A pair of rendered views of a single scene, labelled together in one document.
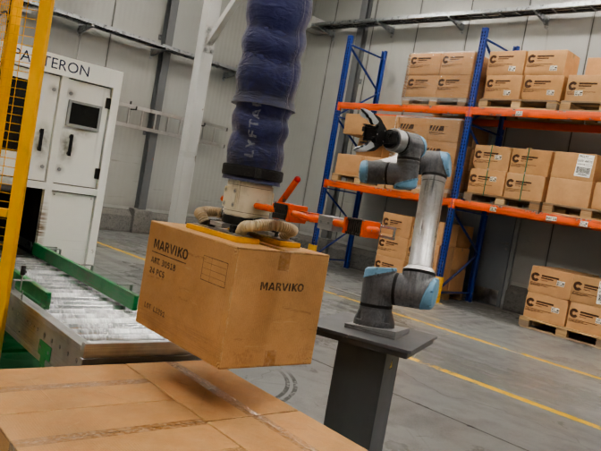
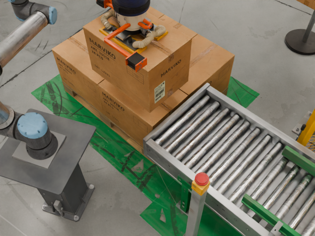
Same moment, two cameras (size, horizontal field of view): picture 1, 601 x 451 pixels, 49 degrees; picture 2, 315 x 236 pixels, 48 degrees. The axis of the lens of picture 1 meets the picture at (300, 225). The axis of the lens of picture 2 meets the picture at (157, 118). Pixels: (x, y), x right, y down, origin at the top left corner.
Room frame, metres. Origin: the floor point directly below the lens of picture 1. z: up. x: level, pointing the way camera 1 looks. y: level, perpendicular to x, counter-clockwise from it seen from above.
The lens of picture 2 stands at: (4.24, 0.20, 2.63)
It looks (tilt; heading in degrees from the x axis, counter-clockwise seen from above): 53 degrees down; 175
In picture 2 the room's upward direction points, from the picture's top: 1 degrees counter-clockwise
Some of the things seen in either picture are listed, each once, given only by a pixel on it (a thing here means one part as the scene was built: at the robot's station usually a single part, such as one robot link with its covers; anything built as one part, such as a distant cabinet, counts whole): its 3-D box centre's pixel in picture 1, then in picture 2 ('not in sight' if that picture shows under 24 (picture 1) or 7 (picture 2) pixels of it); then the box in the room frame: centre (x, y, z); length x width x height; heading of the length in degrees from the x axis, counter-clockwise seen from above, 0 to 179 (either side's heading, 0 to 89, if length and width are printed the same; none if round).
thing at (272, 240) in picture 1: (263, 234); (122, 36); (2.49, 0.13, 1.14); 0.34 x 0.10 x 0.05; 41
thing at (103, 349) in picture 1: (163, 347); (178, 112); (2.69, 0.48, 0.58); 0.70 x 0.03 x 0.06; 131
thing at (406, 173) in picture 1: (404, 174); (23, 8); (2.57, -0.37, 1.46); 0.12 x 0.09 x 0.12; 68
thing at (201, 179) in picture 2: not in sight; (201, 180); (3.46, 0.48, 1.02); 0.07 x 0.07 x 0.04
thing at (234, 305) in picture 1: (228, 289); (138, 55); (2.42, 0.22, 0.91); 0.60 x 0.40 x 0.40; 41
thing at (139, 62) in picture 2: not in sight; (136, 61); (2.82, 0.21, 1.24); 0.09 x 0.08 x 0.05; 131
